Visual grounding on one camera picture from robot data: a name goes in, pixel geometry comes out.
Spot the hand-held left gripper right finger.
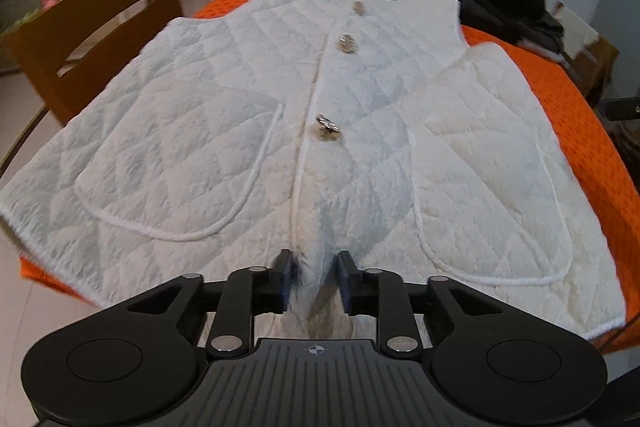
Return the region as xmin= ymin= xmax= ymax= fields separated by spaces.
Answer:
xmin=335 ymin=250 xmax=502 ymax=356

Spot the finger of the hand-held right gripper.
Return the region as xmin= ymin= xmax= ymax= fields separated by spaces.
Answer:
xmin=601 ymin=98 xmax=640 ymax=130

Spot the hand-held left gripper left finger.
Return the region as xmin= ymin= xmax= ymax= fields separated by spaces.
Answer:
xmin=126 ymin=249 xmax=294 ymax=356

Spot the white quilted vest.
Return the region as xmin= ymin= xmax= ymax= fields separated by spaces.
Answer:
xmin=0 ymin=0 xmax=628 ymax=343

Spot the orange patterned mat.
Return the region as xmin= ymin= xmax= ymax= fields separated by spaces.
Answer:
xmin=20 ymin=0 xmax=640 ymax=353

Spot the wooden chair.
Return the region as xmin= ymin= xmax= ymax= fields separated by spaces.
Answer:
xmin=550 ymin=2 xmax=621 ymax=108
xmin=12 ymin=0 xmax=183 ymax=128

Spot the white crumpled cloth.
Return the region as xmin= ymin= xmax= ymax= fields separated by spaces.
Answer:
xmin=555 ymin=4 xmax=601 ymax=52

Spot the dark grey folded garment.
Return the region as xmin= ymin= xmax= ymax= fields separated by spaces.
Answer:
xmin=440 ymin=0 xmax=571 ymax=58

